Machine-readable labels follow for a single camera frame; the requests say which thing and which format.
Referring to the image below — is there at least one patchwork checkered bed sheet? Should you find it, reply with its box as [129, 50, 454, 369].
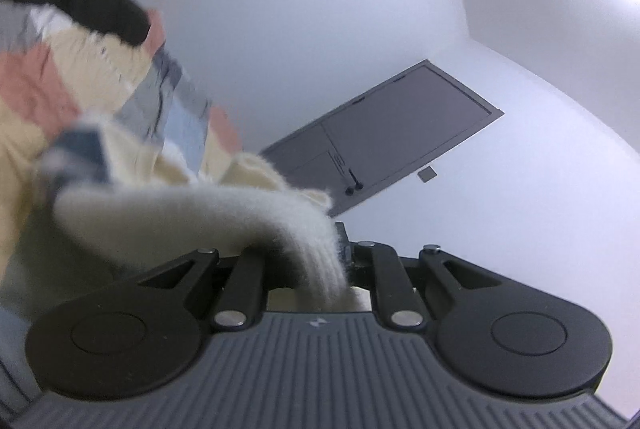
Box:
[0, 3, 244, 410]

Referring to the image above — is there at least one small grey wall switch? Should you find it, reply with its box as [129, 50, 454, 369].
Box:
[418, 167, 437, 183]

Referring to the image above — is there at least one grey bedroom door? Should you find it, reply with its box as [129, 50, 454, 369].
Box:
[262, 60, 503, 217]

